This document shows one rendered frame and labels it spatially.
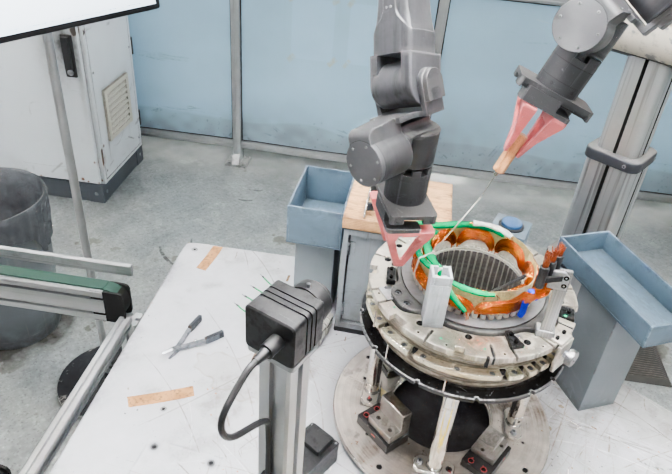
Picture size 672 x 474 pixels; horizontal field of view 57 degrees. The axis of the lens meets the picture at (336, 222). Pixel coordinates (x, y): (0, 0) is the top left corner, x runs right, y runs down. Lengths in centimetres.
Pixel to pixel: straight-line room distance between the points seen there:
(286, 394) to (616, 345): 82
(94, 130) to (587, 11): 260
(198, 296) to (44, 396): 105
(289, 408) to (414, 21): 48
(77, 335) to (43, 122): 110
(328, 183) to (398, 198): 51
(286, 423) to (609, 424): 89
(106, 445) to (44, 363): 132
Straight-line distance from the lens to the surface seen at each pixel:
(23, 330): 248
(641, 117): 129
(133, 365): 127
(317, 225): 118
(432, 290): 85
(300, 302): 44
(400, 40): 77
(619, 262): 127
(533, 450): 118
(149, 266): 279
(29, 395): 237
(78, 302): 154
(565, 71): 82
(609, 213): 136
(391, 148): 73
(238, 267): 148
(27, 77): 311
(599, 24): 74
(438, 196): 125
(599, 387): 128
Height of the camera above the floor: 169
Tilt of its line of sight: 33 degrees down
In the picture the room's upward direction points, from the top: 5 degrees clockwise
